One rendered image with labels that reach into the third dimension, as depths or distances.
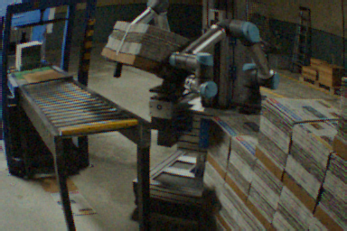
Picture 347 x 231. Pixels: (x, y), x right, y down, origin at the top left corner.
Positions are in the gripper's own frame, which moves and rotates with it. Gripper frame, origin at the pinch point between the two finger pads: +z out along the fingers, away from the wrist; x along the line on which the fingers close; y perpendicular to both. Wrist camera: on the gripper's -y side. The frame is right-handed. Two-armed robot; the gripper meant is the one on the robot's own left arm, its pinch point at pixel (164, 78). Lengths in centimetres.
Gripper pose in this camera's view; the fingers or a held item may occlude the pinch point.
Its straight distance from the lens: 221.0
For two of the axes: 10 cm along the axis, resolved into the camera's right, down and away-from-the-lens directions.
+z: -5.5, -2.6, 7.9
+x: -7.6, -2.3, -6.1
